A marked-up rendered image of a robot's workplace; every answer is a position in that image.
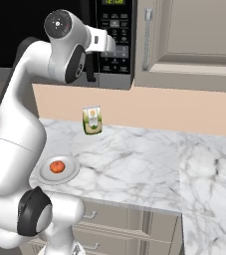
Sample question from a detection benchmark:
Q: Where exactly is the grey cupboard door handle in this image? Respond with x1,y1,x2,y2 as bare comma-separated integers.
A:
141,8,152,72

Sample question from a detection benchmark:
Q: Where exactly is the beige base cupboard door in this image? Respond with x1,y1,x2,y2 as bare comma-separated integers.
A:
147,211,181,255

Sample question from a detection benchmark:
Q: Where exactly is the beige drawer front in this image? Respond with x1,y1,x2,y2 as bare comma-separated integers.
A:
72,228,129,255
79,200,129,231

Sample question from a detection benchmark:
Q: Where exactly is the grey drawer handle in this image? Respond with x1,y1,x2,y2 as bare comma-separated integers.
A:
82,210,99,221
84,242,101,252

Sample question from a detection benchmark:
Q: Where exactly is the dark microwave door handle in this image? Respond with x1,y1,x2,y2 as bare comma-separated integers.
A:
85,52,98,83

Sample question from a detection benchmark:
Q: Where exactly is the black microwave door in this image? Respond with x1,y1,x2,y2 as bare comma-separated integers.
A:
0,0,98,70

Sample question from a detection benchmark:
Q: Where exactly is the green white food bag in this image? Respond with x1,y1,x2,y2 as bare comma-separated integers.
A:
82,105,104,136

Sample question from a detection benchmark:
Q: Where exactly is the black microwave oven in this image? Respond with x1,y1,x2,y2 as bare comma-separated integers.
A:
0,0,138,92

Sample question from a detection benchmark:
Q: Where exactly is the beige wall cupboard door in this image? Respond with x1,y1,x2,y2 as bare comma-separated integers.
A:
133,0,226,95

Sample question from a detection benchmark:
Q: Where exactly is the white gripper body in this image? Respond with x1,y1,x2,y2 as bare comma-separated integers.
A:
105,33,117,54

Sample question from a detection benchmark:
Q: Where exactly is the grey round plate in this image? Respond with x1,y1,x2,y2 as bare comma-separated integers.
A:
34,154,82,185

